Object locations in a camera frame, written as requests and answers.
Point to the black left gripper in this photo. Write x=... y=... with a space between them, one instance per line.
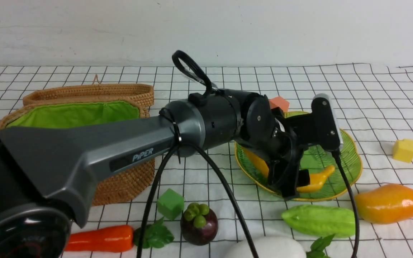
x=280 y=141

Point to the yellow toy banana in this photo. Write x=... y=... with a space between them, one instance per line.
x=317 y=181

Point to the white toy radish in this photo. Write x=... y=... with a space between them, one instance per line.
x=279 y=247

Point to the orange yellow toy mango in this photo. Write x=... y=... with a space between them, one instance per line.
x=387 y=204

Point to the purple toy mangosteen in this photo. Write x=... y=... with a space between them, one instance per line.
x=199 y=224

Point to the orange toy carrot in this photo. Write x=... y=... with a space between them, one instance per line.
x=120 y=239

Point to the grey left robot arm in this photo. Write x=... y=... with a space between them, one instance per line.
x=48 y=177

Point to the green glass leaf plate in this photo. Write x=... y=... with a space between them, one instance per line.
x=315 y=160

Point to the orange foam cube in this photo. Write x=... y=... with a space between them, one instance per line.
x=279 y=102

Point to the yellow foam cube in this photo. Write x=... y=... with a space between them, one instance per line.
x=403 y=150

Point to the green foam cube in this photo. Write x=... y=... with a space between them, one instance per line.
x=170 y=204

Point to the woven rattan basket lid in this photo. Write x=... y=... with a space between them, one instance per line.
x=142 y=94

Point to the woven rattan basket green lining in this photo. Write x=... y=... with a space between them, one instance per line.
x=83 y=111

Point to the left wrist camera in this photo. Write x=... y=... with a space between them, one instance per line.
x=325 y=122

